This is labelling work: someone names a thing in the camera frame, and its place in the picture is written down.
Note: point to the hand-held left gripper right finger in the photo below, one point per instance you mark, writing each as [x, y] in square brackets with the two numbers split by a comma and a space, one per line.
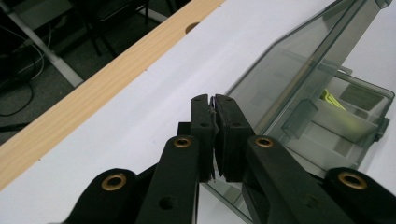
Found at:
[230, 137]

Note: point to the white metal stand leg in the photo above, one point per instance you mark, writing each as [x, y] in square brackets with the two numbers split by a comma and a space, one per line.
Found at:
[46, 49]

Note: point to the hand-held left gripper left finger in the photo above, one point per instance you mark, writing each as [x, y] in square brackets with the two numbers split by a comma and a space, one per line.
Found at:
[204, 130]

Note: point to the yellow-green plastic clip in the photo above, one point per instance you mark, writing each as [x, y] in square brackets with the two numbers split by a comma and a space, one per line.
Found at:
[331, 99]

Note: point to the smoky clear compartment box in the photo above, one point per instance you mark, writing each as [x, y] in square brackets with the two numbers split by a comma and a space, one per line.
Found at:
[280, 77]

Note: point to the black chair base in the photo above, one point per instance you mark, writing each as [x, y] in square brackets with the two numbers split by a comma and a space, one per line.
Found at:
[99, 31]

